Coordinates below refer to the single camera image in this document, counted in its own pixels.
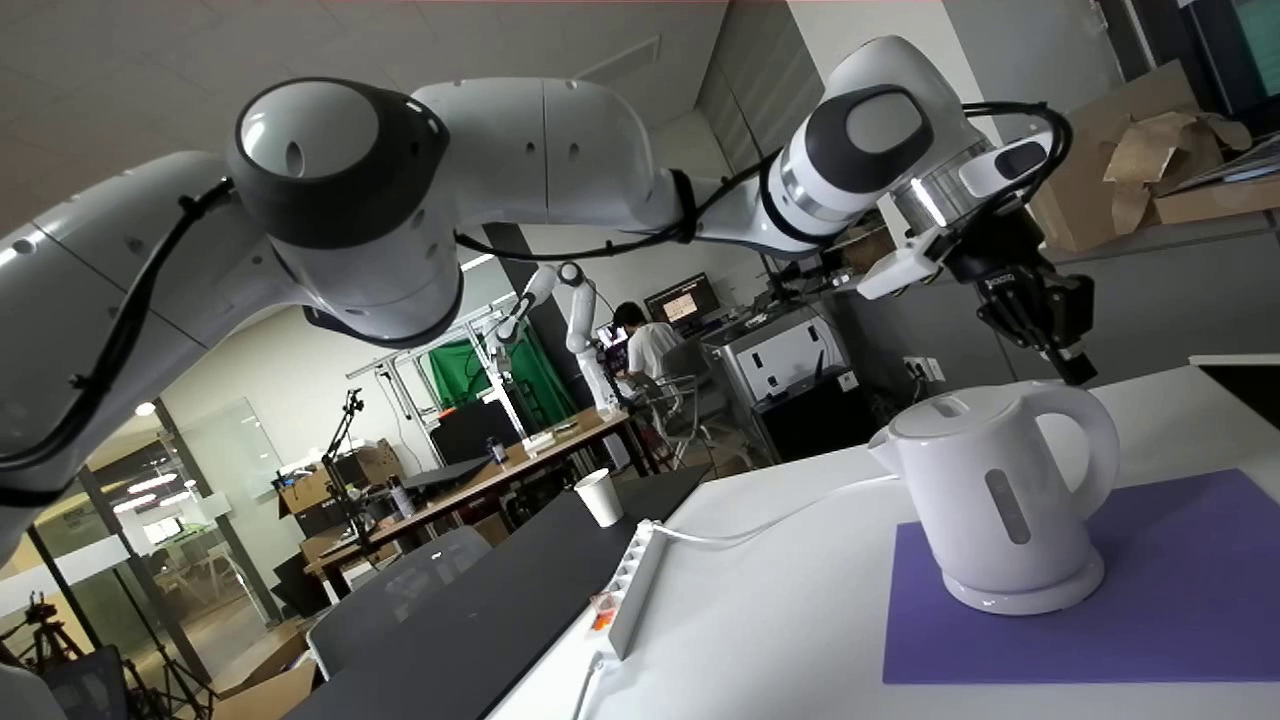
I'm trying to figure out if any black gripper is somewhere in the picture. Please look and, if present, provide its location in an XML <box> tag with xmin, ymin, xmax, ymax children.
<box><xmin>949</xmin><ymin>210</ymin><xmax>1104</xmax><ymax>394</ymax></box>

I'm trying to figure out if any white electric kettle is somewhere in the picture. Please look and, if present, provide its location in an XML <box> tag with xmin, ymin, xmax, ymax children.
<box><xmin>874</xmin><ymin>376</ymin><xmax>1123</xmax><ymax>603</ymax></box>

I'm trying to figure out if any white kettle base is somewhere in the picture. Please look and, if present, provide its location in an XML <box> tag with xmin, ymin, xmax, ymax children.
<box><xmin>938</xmin><ymin>546</ymin><xmax>1111</xmax><ymax>620</ymax></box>

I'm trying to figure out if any grey partition cabinet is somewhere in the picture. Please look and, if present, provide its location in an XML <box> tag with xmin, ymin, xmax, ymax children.
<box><xmin>838</xmin><ymin>216</ymin><xmax>1280</xmax><ymax>414</ymax></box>

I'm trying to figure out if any large cardboard box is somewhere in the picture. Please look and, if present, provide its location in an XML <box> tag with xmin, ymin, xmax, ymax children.
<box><xmin>1031</xmin><ymin>55</ymin><xmax>1214</xmax><ymax>255</ymax></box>

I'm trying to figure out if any flat cardboard piece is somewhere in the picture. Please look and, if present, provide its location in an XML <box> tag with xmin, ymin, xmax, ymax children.
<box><xmin>1153</xmin><ymin>171</ymin><xmax>1280</xmax><ymax>233</ymax></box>

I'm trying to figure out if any crumpled cardboard piece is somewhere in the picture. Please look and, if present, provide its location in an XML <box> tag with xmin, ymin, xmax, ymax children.
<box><xmin>1102</xmin><ymin>110</ymin><xmax>1256</xmax><ymax>191</ymax></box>

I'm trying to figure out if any purple mat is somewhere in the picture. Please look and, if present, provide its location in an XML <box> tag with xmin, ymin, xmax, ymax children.
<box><xmin>880</xmin><ymin>467</ymin><xmax>1280</xmax><ymax>692</ymax></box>

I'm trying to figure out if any white box machine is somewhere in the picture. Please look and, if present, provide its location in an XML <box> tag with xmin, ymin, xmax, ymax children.
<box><xmin>715</xmin><ymin>302</ymin><xmax>859</xmax><ymax>414</ymax></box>

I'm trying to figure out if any dark monitor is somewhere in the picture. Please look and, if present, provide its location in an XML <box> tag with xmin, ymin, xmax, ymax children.
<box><xmin>1176</xmin><ymin>0</ymin><xmax>1280</xmax><ymax>138</ymax></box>

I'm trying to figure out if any office swivel chair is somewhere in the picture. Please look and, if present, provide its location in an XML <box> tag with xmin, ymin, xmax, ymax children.
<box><xmin>648</xmin><ymin>339</ymin><xmax>755</xmax><ymax>471</ymax></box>

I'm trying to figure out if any seated person white shirt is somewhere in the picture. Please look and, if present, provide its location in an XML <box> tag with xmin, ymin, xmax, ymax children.
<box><xmin>607</xmin><ymin>302</ymin><xmax>691</xmax><ymax>394</ymax></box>

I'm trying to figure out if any white paper cup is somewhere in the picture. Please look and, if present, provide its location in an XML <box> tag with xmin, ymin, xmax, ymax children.
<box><xmin>571</xmin><ymin>465</ymin><xmax>629</xmax><ymax>531</ymax></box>

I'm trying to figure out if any white power strip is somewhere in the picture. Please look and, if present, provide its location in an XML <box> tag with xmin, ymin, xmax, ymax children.
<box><xmin>590</xmin><ymin>518</ymin><xmax>674</xmax><ymax>661</ymax></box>

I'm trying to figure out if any wooden work table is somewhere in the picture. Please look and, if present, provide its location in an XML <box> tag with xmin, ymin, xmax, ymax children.
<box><xmin>297</xmin><ymin>406</ymin><xmax>634</xmax><ymax>595</ymax></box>

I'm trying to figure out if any green screen cloth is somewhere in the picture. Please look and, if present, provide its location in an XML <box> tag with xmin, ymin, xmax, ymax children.
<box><xmin>419</xmin><ymin>329</ymin><xmax>580</xmax><ymax>439</ymax></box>

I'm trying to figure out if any cardboard box on floor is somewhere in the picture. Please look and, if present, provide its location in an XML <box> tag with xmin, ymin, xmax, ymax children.
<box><xmin>209</xmin><ymin>623</ymin><xmax>326</xmax><ymax>720</ymax></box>

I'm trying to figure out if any black tripod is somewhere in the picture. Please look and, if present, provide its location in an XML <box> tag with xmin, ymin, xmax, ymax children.
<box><xmin>0</xmin><ymin>531</ymin><xmax>215</xmax><ymax>720</ymax></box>

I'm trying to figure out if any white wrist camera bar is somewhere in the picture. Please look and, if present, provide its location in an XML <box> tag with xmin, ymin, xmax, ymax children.
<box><xmin>852</xmin><ymin>237</ymin><xmax>949</xmax><ymax>303</ymax></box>

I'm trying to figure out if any white kettle power cable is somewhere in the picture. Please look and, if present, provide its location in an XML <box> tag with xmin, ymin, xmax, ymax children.
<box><xmin>653</xmin><ymin>471</ymin><xmax>911</xmax><ymax>552</ymax></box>

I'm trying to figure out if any white power strip cable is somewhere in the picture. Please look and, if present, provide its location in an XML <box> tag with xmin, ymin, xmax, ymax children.
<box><xmin>567</xmin><ymin>647</ymin><xmax>623</xmax><ymax>720</ymax></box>

